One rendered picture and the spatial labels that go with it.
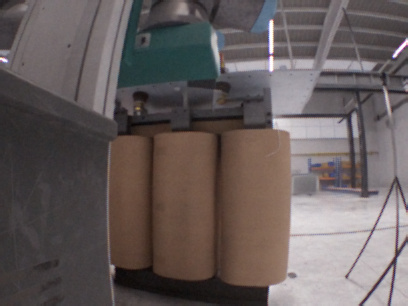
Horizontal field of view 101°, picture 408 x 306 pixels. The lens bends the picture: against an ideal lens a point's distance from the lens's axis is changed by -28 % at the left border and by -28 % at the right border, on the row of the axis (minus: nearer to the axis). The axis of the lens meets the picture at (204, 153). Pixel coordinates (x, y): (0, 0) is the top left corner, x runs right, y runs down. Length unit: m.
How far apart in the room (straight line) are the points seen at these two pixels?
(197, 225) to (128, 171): 0.55
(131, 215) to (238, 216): 0.67
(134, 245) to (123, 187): 0.38
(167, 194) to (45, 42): 1.05
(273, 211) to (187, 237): 0.50
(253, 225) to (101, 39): 1.09
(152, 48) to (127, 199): 1.14
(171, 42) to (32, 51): 0.32
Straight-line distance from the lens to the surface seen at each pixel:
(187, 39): 0.47
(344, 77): 10.76
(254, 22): 0.66
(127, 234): 1.52
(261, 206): 1.23
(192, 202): 1.29
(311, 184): 13.51
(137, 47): 0.50
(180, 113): 1.41
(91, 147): 0.18
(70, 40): 0.48
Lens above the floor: 0.79
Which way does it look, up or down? 7 degrees up
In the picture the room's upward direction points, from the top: 1 degrees clockwise
